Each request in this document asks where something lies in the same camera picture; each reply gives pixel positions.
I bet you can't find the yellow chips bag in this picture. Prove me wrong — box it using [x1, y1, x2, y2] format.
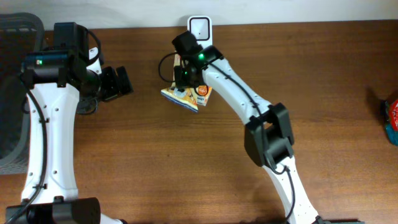
[158, 52, 198, 113]

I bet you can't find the small orange box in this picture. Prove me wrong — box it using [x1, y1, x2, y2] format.
[194, 85, 212, 106]

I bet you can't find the orange red snack bag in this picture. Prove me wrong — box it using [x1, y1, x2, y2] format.
[388, 100, 398, 131]

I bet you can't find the blue mouthwash bottle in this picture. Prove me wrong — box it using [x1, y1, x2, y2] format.
[384, 123, 398, 146]

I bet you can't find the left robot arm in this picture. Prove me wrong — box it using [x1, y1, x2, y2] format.
[6, 22, 133, 223]

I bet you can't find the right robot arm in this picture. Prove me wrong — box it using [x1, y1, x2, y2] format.
[172, 31, 324, 224]

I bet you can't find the white barcode scanner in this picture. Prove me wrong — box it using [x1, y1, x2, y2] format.
[187, 16, 213, 48]

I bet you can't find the grey plastic mesh basket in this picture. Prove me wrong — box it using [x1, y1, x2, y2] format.
[1, 12, 44, 175]

